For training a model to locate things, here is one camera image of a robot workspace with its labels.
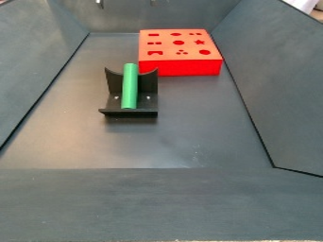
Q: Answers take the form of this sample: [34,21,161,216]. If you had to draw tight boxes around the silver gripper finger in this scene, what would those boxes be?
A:
[94,0,103,9]
[149,0,157,7]

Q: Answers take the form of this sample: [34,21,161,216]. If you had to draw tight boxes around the green cylinder peg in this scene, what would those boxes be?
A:
[121,63,137,109]

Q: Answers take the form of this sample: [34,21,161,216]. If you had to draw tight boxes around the black curved regrasp stand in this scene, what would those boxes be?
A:
[98,69,157,118]

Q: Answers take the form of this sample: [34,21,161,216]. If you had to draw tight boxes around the red shape sorter box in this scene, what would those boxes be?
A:
[137,28,222,77]

